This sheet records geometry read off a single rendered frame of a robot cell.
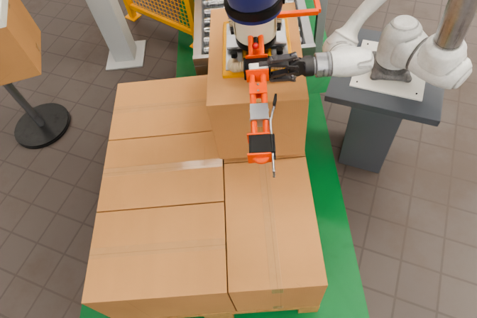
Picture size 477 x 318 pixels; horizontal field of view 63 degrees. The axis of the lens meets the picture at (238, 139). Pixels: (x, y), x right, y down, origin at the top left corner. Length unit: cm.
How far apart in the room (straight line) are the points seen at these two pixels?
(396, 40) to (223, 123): 80
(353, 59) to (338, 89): 46
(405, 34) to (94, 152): 204
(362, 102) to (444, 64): 37
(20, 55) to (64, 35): 141
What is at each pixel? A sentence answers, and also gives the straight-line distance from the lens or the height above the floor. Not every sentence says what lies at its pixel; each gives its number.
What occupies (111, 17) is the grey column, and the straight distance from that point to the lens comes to 302.
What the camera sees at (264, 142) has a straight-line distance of 121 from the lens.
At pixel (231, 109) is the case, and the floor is 95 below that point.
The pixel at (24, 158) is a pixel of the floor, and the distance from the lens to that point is 306.
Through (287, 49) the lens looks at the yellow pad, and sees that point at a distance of 167.
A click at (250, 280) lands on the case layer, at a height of 54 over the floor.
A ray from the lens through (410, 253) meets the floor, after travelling 237.
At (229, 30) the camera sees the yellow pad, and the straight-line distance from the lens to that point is 178.
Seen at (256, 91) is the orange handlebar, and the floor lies 113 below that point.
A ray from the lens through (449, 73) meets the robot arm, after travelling 175.
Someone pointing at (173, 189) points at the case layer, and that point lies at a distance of 186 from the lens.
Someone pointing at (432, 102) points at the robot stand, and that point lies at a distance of 192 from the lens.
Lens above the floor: 215
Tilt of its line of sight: 56 degrees down
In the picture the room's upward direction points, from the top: 9 degrees counter-clockwise
